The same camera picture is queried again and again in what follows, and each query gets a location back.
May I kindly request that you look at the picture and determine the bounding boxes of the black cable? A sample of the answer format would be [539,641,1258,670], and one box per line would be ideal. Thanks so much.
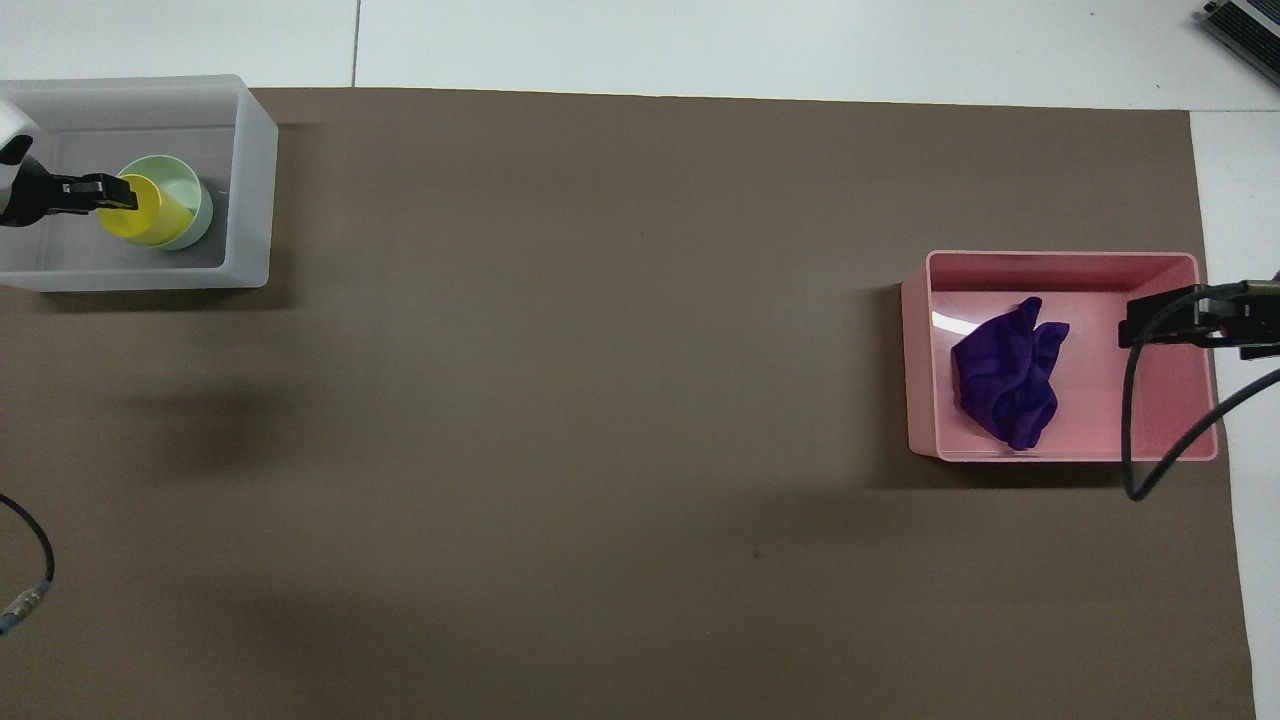
[0,494,57,638]
[1120,281,1280,502]

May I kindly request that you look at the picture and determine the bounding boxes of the light green plastic cup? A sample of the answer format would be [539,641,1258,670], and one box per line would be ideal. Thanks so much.
[118,154,215,252]

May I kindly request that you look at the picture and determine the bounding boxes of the purple crumpled cloth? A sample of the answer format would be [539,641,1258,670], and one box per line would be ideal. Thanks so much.
[949,296,1072,452]

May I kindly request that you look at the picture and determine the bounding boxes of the yellow plastic cup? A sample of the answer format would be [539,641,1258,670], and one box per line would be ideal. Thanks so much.
[97,174,202,248]

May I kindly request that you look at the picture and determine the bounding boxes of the grey ribbed metal device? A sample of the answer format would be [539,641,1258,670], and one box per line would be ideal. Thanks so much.
[1199,0,1280,63]

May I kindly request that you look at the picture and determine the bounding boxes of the translucent white plastic box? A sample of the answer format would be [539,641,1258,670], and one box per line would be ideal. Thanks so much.
[0,75,279,293]

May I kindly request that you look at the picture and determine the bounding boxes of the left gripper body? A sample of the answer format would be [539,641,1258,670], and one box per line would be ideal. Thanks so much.
[0,156,65,230]

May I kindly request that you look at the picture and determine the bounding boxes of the pink plastic box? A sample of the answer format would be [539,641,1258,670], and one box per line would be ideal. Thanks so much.
[901,249,1220,464]

